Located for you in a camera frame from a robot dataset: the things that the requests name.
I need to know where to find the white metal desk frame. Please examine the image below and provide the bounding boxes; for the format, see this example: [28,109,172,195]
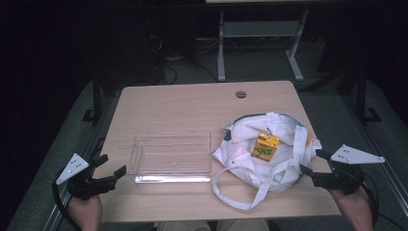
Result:
[217,8,311,83]

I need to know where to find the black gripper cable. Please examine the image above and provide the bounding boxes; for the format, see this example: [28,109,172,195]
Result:
[360,172,408,231]
[51,172,82,231]

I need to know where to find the person's left hand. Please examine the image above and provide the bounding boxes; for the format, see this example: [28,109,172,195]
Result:
[67,193,104,231]

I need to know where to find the clear plastic container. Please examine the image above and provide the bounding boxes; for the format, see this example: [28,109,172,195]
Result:
[127,130,213,185]

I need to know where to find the black metal stand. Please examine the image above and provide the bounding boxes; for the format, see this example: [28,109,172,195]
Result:
[81,71,104,125]
[354,65,383,125]

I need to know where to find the person's right hand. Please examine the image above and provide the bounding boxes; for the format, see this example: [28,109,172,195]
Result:
[328,187,373,223]

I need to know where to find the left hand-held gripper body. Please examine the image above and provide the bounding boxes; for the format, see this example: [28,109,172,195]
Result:
[56,153,117,200]

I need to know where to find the white cloth tote bag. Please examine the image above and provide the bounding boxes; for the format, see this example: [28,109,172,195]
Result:
[211,111,323,212]

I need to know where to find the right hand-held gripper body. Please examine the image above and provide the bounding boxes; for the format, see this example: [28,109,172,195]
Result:
[311,143,386,195]

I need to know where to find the yellow juice carton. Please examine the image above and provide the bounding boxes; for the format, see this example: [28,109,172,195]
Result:
[251,131,281,163]

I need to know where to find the aluminium floor rail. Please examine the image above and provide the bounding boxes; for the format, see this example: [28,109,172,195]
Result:
[340,94,408,211]
[42,138,108,231]

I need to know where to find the black floor cables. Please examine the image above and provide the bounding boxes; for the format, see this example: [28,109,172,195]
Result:
[148,33,219,86]

